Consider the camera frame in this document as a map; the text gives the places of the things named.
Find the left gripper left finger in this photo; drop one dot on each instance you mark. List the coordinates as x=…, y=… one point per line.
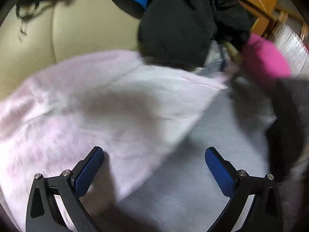
x=43, y=213

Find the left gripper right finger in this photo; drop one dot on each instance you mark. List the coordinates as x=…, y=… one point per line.
x=265, y=213

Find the dark purple jacket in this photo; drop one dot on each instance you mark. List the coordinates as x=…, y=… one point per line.
x=288, y=150

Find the black clothes pile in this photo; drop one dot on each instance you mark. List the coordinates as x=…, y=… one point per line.
x=182, y=31

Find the grey fleece blanket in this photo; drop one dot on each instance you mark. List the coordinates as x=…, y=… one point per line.
x=182, y=194

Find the pale pink blanket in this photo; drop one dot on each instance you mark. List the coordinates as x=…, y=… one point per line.
x=136, y=111

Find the magenta pillow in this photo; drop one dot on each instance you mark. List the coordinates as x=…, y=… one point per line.
x=264, y=62

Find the silver insulation mat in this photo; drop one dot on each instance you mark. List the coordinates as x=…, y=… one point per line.
x=293, y=49

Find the beige leather sofa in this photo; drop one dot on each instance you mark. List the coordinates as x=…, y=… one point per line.
x=62, y=29

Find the wooden cabinet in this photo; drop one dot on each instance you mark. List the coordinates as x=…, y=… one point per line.
x=255, y=2

